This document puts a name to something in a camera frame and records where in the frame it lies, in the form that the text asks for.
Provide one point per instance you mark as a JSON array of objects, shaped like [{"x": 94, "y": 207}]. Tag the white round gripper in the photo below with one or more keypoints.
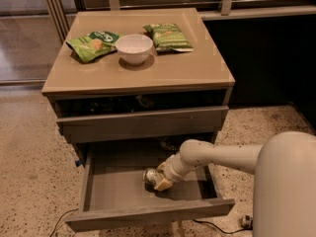
[{"x": 170, "y": 173}]

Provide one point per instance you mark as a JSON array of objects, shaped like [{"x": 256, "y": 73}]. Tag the silver green 7up can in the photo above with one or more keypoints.
[{"x": 152, "y": 177}]

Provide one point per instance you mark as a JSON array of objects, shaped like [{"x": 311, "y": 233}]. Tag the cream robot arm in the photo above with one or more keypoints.
[{"x": 284, "y": 170}]

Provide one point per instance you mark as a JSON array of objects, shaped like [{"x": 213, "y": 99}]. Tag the open grey middle drawer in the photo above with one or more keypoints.
[{"x": 114, "y": 194}]

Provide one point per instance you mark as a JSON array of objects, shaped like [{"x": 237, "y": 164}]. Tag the grey top drawer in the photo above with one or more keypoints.
[{"x": 143, "y": 124}]

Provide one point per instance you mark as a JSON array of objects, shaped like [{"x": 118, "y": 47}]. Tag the grey wooden drawer cabinet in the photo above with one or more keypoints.
[{"x": 110, "y": 86}]

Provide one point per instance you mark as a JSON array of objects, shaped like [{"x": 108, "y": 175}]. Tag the dark bottle inside cabinet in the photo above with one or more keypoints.
[{"x": 168, "y": 144}]

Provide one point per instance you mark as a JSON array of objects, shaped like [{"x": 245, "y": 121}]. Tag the black power strip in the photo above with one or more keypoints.
[{"x": 246, "y": 222}]

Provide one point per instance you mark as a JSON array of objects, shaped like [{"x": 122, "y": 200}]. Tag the white ceramic bowl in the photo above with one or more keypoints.
[{"x": 134, "y": 49}]

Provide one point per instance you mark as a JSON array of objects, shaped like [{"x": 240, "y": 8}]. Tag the right green chip bag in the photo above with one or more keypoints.
[{"x": 168, "y": 37}]

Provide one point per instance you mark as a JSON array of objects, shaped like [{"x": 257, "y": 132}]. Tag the green chip bag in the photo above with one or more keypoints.
[
  {"x": 93, "y": 45},
  {"x": 168, "y": 37}
]

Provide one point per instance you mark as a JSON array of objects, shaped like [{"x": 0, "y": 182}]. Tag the left green chip bag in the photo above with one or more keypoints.
[{"x": 93, "y": 45}]

